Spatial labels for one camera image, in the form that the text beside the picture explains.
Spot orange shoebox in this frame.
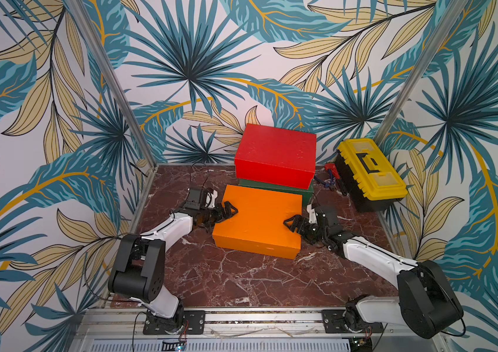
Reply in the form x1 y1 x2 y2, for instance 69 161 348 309
212 185 302 260

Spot red shoebox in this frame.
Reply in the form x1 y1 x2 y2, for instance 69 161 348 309
234 124 316 189

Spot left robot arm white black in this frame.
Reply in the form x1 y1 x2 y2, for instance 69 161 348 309
108 188 238 319

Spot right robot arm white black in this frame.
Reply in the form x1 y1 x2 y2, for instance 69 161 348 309
284 206 464 339

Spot green shoebox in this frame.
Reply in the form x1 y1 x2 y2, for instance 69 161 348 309
239 179 314 206

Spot yellow black toolbox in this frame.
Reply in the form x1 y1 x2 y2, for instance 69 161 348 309
335 139 408 213

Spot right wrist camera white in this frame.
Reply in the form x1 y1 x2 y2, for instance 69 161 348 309
306 204 317 224

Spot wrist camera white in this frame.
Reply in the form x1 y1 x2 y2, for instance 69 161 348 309
306 204 317 224
204 189 218 209

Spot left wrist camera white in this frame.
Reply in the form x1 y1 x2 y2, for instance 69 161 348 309
204 189 218 209

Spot blue handled pliers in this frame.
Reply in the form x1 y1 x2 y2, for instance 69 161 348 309
314 171 336 191

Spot red handled tool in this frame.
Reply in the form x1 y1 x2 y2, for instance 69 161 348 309
324 163 341 180

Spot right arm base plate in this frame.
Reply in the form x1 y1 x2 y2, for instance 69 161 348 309
321 309 384 334

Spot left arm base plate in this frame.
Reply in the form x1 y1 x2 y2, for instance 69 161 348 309
143 310 206 336

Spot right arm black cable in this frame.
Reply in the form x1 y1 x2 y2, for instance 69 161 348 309
363 316 467 352

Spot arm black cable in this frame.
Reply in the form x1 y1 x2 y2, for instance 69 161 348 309
363 316 467 352
82 259 153 352

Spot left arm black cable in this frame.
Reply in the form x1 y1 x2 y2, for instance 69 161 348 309
82 259 153 352

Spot front aluminium rail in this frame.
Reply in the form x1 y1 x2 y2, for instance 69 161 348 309
72 307 448 340

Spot left aluminium frame post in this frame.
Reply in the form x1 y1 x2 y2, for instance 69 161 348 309
67 0 157 170

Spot aluminium frame post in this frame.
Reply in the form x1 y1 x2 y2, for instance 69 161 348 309
374 0 468 144
67 0 157 170

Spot right aluminium frame post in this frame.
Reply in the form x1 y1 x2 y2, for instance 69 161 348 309
374 0 468 144

